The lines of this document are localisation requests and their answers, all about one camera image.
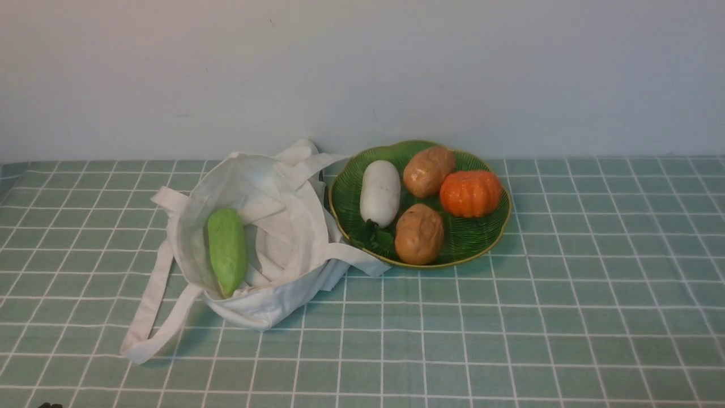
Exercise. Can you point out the white radish with leaves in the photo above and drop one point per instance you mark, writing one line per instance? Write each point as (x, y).
(379, 200)

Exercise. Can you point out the green cucumber vegetable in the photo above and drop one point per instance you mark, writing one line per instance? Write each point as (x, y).
(227, 249)

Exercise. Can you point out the green checkered tablecloth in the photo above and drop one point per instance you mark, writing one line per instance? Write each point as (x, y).
(606, 290)

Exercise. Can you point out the orange pumpkin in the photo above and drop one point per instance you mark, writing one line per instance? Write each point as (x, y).
(470, 194)

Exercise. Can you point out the brown potato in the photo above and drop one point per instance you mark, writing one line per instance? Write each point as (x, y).
(420, 234)
(425, 172)

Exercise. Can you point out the brown potato front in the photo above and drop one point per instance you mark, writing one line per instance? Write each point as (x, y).
(420, 234)

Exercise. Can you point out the green leaf-shaped plate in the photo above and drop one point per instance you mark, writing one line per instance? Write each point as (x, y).
(463, 239)

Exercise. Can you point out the brown potato rear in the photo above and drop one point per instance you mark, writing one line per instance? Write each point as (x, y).
(425, 172)

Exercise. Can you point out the white cloth tote bag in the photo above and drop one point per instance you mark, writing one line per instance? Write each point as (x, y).
(294, 244)

